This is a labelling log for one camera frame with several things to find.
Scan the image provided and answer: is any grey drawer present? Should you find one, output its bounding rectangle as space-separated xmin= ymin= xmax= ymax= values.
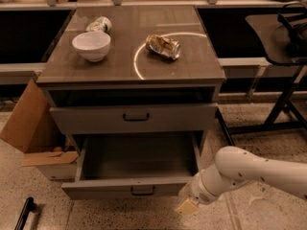
xmin=61 ymin=132 xmax=201 ymax=200
xmin=50 ymin=103 xmax=217 ymax=134

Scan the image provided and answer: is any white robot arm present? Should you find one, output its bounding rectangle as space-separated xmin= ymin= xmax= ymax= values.
xmin=176 ymin=146 xmax=307 ymax=216

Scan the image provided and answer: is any grey top drawer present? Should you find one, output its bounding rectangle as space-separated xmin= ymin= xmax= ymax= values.
xmin=50 ymin=103 xmax=217 ymax=134

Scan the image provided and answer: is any grey drawer cabinet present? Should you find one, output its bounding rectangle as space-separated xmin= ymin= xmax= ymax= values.
xmin=36 ymin=6 xmax=225 ymax=150

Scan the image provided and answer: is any crushed gold soda can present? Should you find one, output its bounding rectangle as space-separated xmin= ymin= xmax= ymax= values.
xmin=145 ymin=34 xmax=181 ymax=60

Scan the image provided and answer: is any brown cardboard box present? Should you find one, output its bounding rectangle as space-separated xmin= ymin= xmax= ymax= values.
xmin=0 ymin=80 xmax=79 ymax=180

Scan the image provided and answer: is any white ceramic bowl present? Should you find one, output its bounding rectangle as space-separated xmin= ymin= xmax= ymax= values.
xmin=72 ymin=32 xmax=111 ymax=62

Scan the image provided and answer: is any black side table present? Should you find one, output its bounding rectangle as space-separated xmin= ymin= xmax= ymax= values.
xmin=228 ymin=8 xmax=307 ymax=134

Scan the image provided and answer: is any black handle bottom left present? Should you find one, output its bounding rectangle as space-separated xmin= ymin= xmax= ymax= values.
xmin=14 ymin=196 xmax=36 ymax=230

